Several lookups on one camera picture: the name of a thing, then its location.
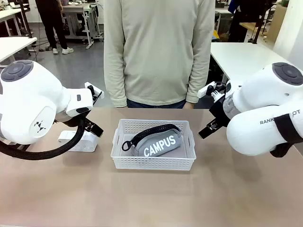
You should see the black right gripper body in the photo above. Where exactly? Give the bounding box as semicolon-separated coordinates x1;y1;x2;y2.
209;96;232;126

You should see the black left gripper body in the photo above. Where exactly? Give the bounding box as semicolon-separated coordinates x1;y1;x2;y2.
54;109;95;130

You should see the white rectangular box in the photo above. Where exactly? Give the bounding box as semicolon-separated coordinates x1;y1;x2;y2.
58;130;98;153

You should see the grey CAMPUS zipper pouch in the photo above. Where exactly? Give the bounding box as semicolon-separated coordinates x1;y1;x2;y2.
121;123;182;158

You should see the white perforated plastic basket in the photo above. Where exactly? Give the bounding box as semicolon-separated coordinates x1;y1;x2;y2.
110;119;197;171

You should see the large white side table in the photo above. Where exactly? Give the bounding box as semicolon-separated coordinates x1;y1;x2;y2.
210;42;292;84

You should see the black clamp pole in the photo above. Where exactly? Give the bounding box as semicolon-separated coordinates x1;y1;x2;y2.
250;22;266;45

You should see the wooden top table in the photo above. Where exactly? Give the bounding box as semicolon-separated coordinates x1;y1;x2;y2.
239;21;280;44

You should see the person in beige sweater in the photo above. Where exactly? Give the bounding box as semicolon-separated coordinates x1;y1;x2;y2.
103;0;216;109

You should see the bystander in dark clothes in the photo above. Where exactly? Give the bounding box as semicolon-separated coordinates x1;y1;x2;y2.
228;0;258;44

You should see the white table with white leg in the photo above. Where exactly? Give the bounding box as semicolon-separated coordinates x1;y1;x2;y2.
0;36;38;64

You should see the bystander with white sneakers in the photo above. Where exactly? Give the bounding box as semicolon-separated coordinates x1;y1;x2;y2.
35;0;75;55

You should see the grey background workbench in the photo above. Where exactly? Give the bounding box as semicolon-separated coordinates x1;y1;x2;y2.
62;1;105;50

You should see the tall cardboard box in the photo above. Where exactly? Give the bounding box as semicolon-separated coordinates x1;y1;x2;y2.
269;4;288;44

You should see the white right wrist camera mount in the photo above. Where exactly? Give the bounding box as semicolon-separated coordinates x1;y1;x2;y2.
197;81;229;100

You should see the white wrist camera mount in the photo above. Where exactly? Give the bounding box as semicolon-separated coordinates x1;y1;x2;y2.
84;81;105;105
197;81;229;100

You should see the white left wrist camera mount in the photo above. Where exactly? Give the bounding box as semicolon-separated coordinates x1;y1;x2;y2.
84;81;105;105

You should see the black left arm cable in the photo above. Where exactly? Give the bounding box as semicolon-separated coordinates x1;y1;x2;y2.
0;111;88;161

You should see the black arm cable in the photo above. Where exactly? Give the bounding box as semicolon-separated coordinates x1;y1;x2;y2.
269;113;303;158
0;111;88;161

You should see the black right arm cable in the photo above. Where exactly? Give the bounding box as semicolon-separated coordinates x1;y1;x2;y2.
269;113;303;158

